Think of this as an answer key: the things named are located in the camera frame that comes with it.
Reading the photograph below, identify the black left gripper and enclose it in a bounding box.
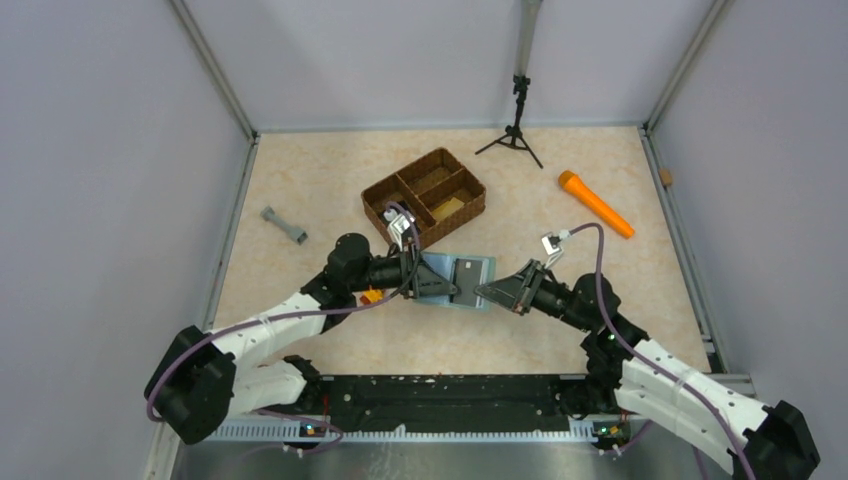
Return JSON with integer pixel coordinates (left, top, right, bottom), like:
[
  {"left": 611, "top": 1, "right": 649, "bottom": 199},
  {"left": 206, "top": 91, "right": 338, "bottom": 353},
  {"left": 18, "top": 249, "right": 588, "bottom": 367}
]
[{"left": 350, "top": 242, "right": 458, "bottom": 299}]

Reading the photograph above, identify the grey striped credit card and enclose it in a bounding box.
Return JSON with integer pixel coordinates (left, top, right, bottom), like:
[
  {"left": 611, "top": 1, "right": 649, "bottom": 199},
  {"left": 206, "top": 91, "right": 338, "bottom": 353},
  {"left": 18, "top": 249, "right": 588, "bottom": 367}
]
[{"left": 450, "top": 258, "right": 483, "bottom": 309}]

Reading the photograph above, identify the small wooden block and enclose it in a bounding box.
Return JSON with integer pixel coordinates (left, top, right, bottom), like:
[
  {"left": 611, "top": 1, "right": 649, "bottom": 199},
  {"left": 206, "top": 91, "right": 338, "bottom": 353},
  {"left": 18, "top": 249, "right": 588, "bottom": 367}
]
[{"left": 658, "top": 168, "right": 673, "bottom": 188}]

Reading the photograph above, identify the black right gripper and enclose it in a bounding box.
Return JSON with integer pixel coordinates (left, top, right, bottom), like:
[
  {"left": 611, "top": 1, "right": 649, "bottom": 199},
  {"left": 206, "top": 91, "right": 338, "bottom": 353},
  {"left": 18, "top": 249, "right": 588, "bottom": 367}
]
[{"left": 476, "top": 258, "right": 594, "bottom": 333}]

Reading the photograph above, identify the orange red toy block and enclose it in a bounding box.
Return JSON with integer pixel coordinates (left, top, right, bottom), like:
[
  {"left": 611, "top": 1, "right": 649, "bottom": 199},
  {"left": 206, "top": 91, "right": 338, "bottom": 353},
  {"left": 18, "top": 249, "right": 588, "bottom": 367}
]
[{"left": 360, "top": 289, "right": 385, "bottom": 305}]

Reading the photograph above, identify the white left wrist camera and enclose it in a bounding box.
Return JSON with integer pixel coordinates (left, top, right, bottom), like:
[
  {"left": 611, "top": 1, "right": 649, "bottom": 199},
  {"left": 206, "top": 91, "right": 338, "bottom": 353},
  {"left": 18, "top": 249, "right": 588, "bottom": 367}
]
[{"left": 383, "top": 206, "right": 420, "bottom": 250}]

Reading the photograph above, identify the aluminium frame rail front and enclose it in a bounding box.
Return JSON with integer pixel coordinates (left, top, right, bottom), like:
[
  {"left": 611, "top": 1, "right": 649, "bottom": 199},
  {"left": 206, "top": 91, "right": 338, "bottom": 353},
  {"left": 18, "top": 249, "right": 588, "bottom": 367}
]
[{"left": 158, "top": 374, "right": 763, "bottom": 444}]

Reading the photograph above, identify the green card holder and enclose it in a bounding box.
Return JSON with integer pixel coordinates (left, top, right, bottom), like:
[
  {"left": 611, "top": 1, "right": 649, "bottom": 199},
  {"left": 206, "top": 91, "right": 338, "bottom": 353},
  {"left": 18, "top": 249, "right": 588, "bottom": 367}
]
[{"left": 416, "top": 252, "right": 496, "bottom": 311}]

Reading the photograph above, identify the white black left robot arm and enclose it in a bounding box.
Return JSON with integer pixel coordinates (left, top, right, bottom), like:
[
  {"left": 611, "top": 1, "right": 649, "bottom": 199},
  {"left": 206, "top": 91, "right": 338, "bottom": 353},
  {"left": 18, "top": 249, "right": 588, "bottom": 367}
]
[{"left": 144, "top": 233, "right": 460, "bottom": 445}]

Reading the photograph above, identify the yellow card in basket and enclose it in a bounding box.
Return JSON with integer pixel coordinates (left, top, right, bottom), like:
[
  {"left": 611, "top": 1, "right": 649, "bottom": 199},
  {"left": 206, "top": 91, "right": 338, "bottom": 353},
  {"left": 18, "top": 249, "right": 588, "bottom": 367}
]
[{"left": 432, "top": 197, "right": 465, "bottom": 222}]

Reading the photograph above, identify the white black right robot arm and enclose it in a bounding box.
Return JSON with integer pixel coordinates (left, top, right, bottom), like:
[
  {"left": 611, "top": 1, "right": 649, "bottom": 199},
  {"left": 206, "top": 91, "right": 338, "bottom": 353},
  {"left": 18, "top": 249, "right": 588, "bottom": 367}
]
[{"left": 475, "top": 260, "right": 821, "bottom": 479}]

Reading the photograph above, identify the black camera tripod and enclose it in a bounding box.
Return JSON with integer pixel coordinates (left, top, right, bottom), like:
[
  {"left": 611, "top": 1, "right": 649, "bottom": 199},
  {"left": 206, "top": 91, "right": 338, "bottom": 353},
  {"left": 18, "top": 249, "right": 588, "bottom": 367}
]
[{"left": 474, "top": 75, "right": 544, "bottom": 169}]

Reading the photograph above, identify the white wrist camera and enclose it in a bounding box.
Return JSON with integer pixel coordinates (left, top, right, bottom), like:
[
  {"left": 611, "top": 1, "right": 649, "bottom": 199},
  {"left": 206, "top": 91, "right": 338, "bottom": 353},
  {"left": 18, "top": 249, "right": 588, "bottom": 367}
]
[
  {"left": 541, "top": 230, "right": 572, "bottom": 269},
  {"left": 383, "top": 206, "right": 420, "bottom": 250}
]

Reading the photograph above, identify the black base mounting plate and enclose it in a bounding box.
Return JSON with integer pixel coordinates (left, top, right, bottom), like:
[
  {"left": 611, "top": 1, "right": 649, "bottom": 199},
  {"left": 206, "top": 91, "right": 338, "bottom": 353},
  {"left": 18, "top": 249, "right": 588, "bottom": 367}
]
[{"left": 258, "top": 374, "right": 654, "bottom": 439}]

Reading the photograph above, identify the brown wicker divided basket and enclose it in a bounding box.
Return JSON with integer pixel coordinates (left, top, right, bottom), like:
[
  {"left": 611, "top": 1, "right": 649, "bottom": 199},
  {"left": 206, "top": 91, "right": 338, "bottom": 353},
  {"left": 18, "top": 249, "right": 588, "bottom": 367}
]
[{"left": 361, "top": 147, "right": 487, "bottom": 248}]

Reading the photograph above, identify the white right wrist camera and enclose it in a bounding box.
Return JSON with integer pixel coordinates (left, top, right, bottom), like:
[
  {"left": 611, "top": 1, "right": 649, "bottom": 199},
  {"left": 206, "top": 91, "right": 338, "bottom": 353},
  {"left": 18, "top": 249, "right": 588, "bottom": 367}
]
[{"left": 541, "top": 230, "right": 572, "bottom": 269}]

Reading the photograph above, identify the orange flashlight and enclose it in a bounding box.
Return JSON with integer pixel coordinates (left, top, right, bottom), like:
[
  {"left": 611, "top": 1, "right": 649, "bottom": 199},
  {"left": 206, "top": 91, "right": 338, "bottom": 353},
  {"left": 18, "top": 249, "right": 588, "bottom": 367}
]
[{"left": 557, "top": 170, "right": 635, "bottom": 239}]

